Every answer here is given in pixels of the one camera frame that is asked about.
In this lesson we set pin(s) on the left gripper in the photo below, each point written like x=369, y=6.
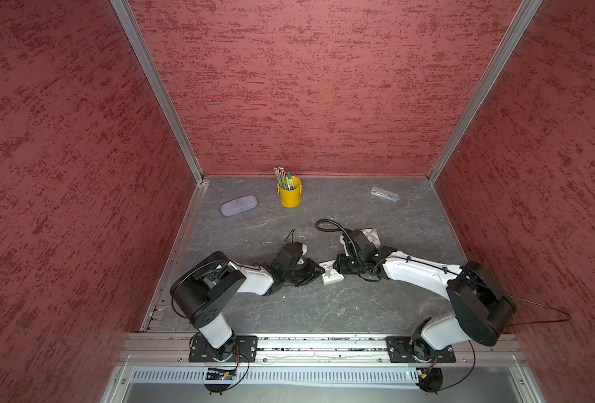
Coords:
x=312, y=274

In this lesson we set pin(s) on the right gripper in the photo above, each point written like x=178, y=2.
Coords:
x=342, y=269

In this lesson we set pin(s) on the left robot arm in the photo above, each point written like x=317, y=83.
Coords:
x=201, y=294

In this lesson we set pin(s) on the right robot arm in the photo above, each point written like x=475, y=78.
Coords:
x=481, y=309

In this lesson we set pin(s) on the small pink gift box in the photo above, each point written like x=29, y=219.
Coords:
x=331, y=275

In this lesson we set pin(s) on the yellow pencil cup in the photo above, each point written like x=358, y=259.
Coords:
x=291, y=198

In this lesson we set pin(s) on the clear plastic case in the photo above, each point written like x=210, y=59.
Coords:
x=384, y=194

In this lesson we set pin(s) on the pencils and markers bunch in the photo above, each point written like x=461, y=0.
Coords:
x=284, y=179

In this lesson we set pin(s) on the purple glasses case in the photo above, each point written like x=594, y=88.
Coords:
x=238, y=205

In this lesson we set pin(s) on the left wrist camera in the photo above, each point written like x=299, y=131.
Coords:
x=303, y=249

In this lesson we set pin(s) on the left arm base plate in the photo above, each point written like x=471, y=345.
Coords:
x=236, y=348

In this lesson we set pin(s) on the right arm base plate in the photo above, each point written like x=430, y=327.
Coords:
x=402, y=350

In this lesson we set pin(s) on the aluminium front rail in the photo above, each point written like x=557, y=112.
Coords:
x=325, y=349

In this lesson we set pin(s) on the white perforated cable duct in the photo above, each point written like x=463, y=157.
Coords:
x=294, y=376

